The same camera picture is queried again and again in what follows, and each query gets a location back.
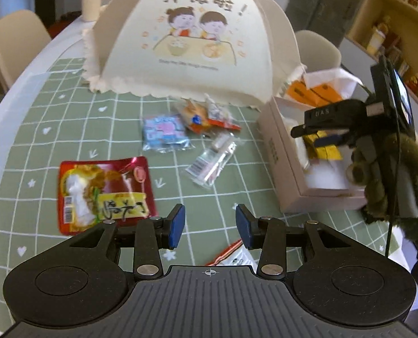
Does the wooden shelf unit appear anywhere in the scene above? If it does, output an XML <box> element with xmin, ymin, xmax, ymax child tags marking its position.
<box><xmin>346</xmin><ymin>0</ymin><xmax>418</xmax><ymax>128</ymax></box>

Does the orange white tissue pack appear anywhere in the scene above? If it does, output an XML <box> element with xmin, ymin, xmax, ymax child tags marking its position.
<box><xmin>282</xmin><ymin>67</ymin><xmax>362</xmax><ymax>107</ymax></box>

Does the pink cardboard box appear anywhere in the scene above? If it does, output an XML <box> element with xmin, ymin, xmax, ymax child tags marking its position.
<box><xmin>257</xmin><ymin>97</ymin><xmax>366</xmax><ymax>213</ymax></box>

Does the beige chair behind table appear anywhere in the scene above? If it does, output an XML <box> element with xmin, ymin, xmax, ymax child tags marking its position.
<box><xmin>295</xmin><ymin>30</ymin><xmax>342</xmax><ymax>72</ymax></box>

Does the cream mesh food cover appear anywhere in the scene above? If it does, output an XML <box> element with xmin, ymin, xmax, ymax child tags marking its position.
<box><xmin>83</xmin><ymin>0</ymin><xmax>304</xmax><ymax>106</ymax></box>

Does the clear plastic snack packet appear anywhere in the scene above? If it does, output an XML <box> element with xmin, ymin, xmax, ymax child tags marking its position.
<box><xmin>185</xmin><ymin>132</ymin><xmax>241</xmax><ymax>188</ymax></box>

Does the blue cartoon snack packet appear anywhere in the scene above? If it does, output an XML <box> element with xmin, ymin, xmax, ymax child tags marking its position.
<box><xmin>142</xmin><ymin>114</ymin><xmax>194</xmax><ymax>154</ymax></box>

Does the white red-edged snack packet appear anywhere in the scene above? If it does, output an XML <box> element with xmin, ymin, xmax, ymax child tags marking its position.
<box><xmin>207</xmin><ymin>240</ymin><xmax>258</xmax><ymax>272</ymax></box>

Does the yellow snack packet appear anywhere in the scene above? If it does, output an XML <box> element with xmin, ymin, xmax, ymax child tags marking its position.
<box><xmin>303</xmin><ymin>130</ymin><xmax>343</xmax><ymax>162</ymax></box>

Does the orange white small snack packet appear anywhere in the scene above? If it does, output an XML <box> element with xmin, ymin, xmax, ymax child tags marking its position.
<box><xmin>175</xmin><ymin>95</ymin><xmax>242</xmax><ymax>135</ymax></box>

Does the red foil snack packet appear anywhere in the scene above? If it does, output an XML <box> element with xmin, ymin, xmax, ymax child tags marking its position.
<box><xmin>57</xmin><ymin>156</ymin><xmax>158</xmax><ymax>236</ymax></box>

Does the beige cup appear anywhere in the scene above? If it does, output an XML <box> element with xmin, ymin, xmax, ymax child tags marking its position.
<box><xmin>81</xmin><ymin>0</ymin><xmax>102</xmax><ymax>22</ymax></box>

